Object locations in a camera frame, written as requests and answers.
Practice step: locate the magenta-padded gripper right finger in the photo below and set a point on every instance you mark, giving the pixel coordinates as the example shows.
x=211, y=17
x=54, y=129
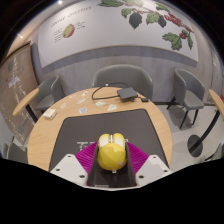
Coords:
x=153, y=166

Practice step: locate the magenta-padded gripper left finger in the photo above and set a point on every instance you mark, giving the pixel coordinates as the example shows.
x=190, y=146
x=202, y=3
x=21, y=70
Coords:
x=68, y=166

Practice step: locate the yellow computer mouse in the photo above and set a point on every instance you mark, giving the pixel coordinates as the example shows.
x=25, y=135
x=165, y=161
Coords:
x=111, y=156

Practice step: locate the black mouse pad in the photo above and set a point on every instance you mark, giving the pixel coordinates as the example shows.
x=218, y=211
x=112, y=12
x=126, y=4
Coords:
x=110, y=123

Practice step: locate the small printed sticker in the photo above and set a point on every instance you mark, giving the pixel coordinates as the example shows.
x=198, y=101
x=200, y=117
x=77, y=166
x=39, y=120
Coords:
x=81, y=101
x=63, y=105
x=72, y=96
x=85, y=93
x=112, y=107
x=83, y=110
x=100, y=103

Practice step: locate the small black adapter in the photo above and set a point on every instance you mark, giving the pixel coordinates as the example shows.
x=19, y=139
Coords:
x=145, y=99

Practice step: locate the flat black device box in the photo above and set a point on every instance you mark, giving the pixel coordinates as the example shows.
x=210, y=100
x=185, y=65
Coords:
x=127, y=94

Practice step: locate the brown perforated wall board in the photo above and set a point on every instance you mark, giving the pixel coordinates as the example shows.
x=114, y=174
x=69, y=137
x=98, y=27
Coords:
x=15, y=86

